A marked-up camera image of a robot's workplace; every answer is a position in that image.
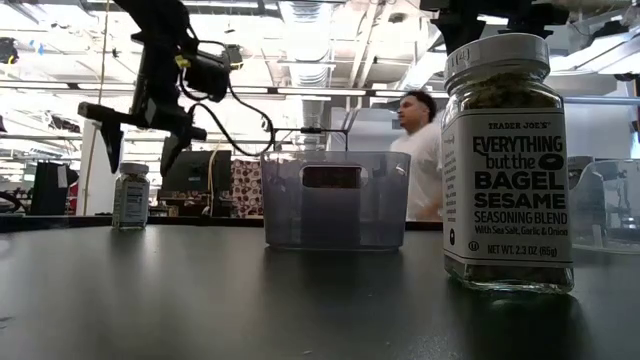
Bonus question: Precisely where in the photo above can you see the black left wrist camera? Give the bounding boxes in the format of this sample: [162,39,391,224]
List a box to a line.
[182,47,232,104]

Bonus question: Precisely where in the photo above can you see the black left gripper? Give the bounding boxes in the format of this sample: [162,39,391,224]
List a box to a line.
[77,89,208,178]

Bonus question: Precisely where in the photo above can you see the black equipment cabinet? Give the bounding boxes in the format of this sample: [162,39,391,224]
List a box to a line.
[30,160,80,217]

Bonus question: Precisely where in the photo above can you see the clear plastic bin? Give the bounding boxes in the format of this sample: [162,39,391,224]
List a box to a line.
[259,150,412,253]
[567,158,640,256]

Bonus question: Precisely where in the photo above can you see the black monitor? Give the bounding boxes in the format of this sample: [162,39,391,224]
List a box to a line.
[160,149,234,194]

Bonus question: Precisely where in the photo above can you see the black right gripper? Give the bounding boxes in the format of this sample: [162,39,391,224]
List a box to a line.
[419,0,571,56]

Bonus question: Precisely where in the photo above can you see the long ceiling light strip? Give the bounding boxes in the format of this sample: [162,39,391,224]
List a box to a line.
[0,81,451,101]

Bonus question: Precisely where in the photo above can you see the red-lidded smoked paprika tin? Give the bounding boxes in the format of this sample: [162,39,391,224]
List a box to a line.
[299,166,365,247]

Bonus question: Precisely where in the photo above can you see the dotted patterned panel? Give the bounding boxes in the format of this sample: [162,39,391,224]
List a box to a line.
[230,158,265,219]

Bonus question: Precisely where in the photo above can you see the yellow hanging cable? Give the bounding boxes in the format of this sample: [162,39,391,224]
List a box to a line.
[82,0,110,216]
[206,139,224,214]

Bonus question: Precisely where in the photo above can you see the round black ceiling lamp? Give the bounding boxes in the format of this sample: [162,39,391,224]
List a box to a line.
[227,43,245,70]

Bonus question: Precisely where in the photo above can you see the silver ceiling duct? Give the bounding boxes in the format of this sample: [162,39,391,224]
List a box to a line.
[279,0,335,151]
[399,29,451,92]

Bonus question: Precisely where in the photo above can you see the white-lidded bagel seasoning jar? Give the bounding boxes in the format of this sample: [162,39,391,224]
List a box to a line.
[110,162,151,231]
[440,32,575,295]

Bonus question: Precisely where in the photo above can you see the white room pillar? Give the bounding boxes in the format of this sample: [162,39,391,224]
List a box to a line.
[75,118,125,217]

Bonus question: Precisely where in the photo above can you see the black aluminium table frame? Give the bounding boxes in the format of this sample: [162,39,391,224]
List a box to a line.
[0,214,444,234]

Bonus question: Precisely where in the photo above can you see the person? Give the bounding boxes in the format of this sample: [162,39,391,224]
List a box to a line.
[388,89,444,222]

